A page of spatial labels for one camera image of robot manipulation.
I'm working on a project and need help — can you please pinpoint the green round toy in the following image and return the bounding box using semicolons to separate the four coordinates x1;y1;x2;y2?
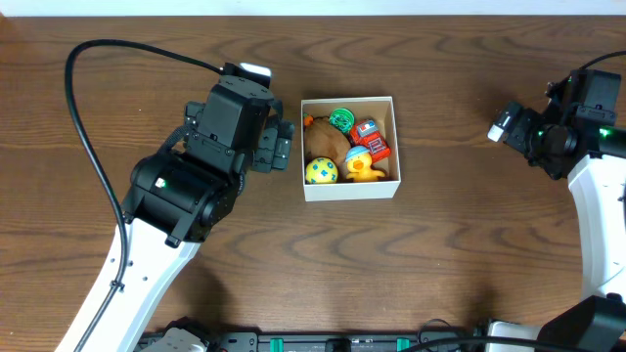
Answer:
329;108;355;134

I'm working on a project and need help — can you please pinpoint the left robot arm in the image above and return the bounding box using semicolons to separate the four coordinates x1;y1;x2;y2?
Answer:
58;171;241;351

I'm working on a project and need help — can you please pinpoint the black cable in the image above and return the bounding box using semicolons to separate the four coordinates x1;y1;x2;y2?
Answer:
576;49;626;72
64;38;226;352

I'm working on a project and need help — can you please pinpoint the brown plush capybara toy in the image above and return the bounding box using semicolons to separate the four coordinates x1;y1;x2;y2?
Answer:
303;115;351;164

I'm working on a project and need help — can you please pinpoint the yellow rubber duck toy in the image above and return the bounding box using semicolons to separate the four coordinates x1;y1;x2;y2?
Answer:
345;146;385;183

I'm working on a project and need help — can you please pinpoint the red toy fire truck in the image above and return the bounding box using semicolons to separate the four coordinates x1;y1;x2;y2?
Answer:
349;119;391;163

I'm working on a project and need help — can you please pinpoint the right black cable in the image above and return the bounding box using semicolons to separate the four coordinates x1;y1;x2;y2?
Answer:
576;49;626;72

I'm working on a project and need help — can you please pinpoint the white cardboard box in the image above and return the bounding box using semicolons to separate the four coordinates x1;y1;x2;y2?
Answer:
300;96;402;201

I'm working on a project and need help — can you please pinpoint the yellow ball with blue letters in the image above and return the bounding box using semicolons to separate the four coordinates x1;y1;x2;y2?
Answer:
304;157;338;185

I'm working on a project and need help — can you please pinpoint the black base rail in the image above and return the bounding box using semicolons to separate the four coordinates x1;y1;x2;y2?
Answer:
134;317;471;352

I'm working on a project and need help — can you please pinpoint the left black cable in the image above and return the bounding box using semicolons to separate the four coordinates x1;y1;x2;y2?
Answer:
64;38;226;352

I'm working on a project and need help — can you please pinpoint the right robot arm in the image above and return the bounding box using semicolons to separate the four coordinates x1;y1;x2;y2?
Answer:
485;102;625;351

